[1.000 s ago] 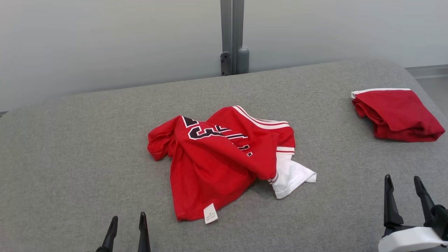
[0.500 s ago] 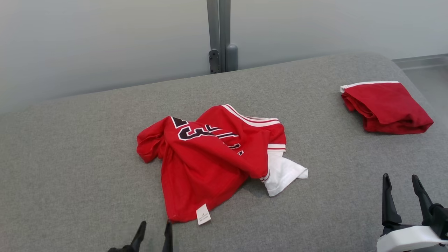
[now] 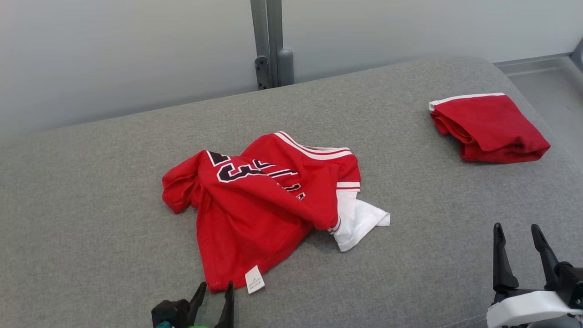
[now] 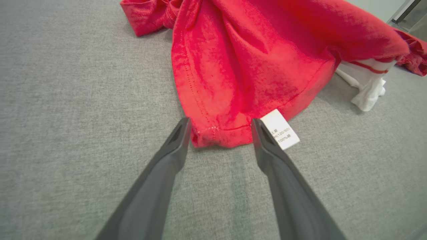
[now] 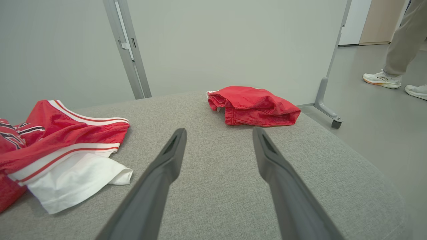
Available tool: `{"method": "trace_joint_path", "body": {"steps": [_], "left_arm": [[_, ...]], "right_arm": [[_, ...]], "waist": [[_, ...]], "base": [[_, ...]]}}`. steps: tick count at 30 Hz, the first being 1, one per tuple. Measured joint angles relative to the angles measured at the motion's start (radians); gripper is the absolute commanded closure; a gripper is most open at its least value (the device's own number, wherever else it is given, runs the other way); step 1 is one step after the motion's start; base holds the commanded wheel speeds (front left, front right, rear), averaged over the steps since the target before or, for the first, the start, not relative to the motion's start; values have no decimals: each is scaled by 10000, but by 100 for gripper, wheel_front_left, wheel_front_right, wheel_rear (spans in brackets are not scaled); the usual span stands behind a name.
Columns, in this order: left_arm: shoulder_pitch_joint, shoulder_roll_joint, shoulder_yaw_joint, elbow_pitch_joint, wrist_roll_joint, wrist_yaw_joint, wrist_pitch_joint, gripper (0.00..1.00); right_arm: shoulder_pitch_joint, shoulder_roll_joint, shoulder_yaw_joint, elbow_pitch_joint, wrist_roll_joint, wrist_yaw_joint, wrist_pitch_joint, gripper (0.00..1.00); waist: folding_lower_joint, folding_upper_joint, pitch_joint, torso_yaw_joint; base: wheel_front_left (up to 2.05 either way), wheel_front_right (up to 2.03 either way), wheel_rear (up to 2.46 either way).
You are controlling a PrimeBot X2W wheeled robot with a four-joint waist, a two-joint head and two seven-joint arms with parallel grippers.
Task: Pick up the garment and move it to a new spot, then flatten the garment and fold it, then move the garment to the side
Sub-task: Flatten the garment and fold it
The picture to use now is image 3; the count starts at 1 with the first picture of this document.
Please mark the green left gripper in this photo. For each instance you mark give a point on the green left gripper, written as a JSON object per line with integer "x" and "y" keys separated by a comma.
{"x": 200, "y": 326}

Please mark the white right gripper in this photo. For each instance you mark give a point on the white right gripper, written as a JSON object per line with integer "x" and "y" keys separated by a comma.
{"x": 524, "y": 310}

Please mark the red white basketball jersey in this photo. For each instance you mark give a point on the red white basketball jersey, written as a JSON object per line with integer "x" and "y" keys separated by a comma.
{"x": 255, "y": 214}

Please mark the red shorts with white stripes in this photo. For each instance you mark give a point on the red shorts with white stripes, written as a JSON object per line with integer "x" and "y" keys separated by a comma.
{"x": 492, "y": 127}

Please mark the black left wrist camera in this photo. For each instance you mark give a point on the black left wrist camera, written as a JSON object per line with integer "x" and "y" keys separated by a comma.
{"x": 171, "y": 312}

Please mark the teal left camera connector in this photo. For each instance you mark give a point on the teal left camera connector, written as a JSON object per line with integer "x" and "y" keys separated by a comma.
{"x": 162, "y": 325}

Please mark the grey metal wall frame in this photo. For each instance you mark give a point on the grey metal wall frame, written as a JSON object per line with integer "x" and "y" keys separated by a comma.
{"x": 268, "y": 41}

